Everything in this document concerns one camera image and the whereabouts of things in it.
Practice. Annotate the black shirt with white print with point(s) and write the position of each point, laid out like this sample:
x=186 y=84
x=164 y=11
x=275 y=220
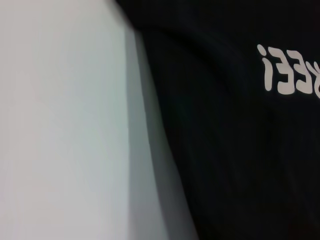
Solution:
x=225 y=137

